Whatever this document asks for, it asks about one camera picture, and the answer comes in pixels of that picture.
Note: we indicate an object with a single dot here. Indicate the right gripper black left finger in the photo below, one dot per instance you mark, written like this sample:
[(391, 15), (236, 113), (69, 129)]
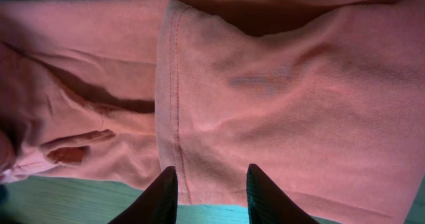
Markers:
[(156, 205)]

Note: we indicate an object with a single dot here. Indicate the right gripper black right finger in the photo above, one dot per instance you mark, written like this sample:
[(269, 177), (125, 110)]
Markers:
[(268, 204)]

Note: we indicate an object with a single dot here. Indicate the orange printed t-shirt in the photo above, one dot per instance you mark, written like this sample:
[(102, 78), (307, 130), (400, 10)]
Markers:
[(326, 96)]

